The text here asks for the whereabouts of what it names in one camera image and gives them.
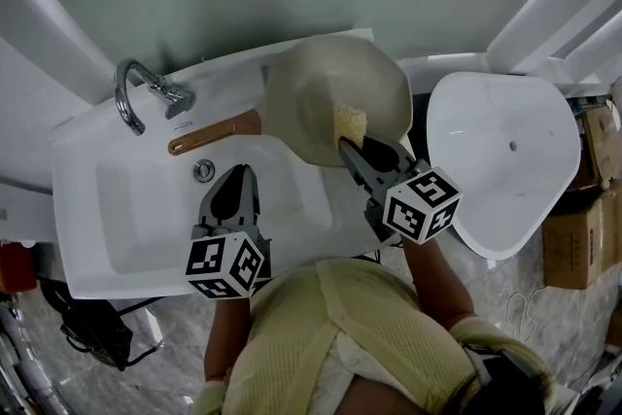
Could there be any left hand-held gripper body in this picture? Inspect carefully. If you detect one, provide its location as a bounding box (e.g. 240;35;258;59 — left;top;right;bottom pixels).
186;223;273;302

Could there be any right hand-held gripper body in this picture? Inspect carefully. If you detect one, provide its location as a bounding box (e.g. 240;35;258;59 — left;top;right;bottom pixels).
363;165;464;246

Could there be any yellow sponge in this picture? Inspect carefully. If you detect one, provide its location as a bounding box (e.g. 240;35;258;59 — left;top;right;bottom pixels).
333;101;369;147

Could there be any beige frying pan wooden handle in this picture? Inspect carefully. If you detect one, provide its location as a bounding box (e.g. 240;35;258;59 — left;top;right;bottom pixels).
167;33;414;169

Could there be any person's right forearm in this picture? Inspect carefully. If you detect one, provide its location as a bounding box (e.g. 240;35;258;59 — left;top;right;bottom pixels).
400;235;475;329

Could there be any person's left forearm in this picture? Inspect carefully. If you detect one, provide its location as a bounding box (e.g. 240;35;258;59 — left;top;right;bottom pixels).
203;295;254;385

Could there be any chrome sink drain stopper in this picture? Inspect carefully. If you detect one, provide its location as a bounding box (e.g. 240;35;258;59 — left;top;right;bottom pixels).
192;158;216;183

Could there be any white ceramic sink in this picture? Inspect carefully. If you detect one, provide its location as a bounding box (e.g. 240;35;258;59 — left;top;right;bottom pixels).
50;27;414;301

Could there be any white paper sheet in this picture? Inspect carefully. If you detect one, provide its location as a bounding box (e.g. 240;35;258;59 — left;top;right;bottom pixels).
140;305;165;342

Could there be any pale yellow knit cardigan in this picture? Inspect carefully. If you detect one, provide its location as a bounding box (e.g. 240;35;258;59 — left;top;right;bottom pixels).
191;257;555;415

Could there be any white freestanding bathtub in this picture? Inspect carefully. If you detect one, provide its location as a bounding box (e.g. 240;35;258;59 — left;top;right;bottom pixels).
426;71;583;259

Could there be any chrome faucet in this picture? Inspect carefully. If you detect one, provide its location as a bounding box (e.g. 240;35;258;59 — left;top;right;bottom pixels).
114;57;197;136

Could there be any white lace undershirt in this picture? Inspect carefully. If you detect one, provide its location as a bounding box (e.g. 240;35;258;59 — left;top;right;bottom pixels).
334;333;393;386

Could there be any large printed cardboard box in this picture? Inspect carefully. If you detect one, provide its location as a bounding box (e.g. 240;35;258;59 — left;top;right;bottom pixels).
541;189;622;291

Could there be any tan cardboard box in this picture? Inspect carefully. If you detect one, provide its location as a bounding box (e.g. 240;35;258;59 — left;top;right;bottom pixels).
580;106;622;181

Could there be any red box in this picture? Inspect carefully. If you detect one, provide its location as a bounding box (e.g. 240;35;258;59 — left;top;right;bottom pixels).
0;240;39;294

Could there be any black bag with straps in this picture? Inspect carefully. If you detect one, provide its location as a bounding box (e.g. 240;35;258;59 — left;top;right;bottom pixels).
41;276;166;373

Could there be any white cable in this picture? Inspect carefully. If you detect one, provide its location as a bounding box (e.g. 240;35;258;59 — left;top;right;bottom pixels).
504;289;553;341

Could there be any grey strap with black buckle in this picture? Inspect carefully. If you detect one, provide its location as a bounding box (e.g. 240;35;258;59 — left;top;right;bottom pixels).
461;339;534;399

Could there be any grey flexible hose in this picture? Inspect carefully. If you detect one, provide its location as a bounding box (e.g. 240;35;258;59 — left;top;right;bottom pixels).
0;305;54;415

